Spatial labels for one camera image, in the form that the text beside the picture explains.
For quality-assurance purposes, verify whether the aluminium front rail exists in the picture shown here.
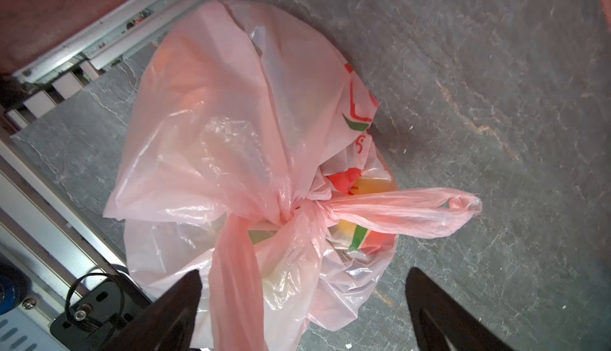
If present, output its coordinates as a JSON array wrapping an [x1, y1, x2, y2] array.
[[1, 0, 205, 350]]

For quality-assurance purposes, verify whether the pink plastic bag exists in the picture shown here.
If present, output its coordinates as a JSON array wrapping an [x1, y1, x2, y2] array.
[[104, 0, 482, 350]]

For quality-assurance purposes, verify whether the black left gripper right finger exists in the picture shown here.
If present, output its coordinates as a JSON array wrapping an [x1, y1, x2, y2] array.
[[405, 268, 511, 350]]

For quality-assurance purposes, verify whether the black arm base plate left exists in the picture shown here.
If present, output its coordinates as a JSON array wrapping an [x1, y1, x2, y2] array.
[[50, 272, 152, 350]]

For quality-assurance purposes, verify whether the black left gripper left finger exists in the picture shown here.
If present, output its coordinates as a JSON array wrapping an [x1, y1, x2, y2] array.
[[102, 270, 202, 350]]

